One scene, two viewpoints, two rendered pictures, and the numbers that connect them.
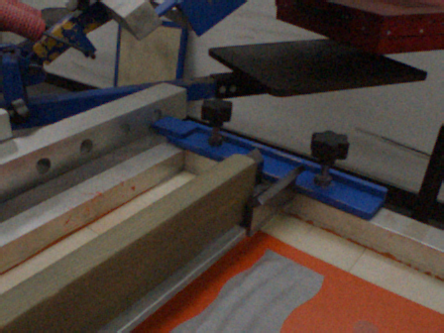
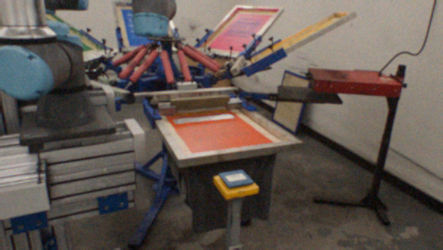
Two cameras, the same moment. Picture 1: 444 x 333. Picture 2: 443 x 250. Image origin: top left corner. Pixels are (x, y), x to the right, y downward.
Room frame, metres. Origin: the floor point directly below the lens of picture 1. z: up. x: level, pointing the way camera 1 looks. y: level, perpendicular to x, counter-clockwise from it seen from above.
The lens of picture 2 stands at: (-1.38, -0.81, 1.57)
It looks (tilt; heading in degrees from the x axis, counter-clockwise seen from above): 20 degrees down; 23
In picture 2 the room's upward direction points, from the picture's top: 2 degrees clockwise
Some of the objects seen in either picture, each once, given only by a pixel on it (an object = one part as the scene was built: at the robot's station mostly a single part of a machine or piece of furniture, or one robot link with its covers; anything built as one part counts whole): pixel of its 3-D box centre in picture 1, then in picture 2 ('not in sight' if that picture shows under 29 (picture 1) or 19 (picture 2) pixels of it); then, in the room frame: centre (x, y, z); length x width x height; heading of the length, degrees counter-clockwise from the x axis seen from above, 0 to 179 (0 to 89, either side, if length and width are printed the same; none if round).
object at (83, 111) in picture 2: not in sight; (65, 101); (-0.75, -0.08, 1.31); 0.15 x 0.15 x 0.10
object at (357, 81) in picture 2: (408, 12); (351, 81); (1.24, -0.73, 1.06); 0.61 x 0.46 x 0.12; 106
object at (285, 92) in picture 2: (157, 90); (250, 94); (1.04, -0.01, 0.91); 1.34 x 0.40 x 0.08; 106
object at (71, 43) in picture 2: not in sight; (58, 58); (-0.76, -0.08, 1.42); 0.13 x 0.12 x 0.14; 25
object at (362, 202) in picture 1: (263, 178); (241, 106); (0.49, -0.14, 0.97); 0.30 x 0.05 x 0.07; 46
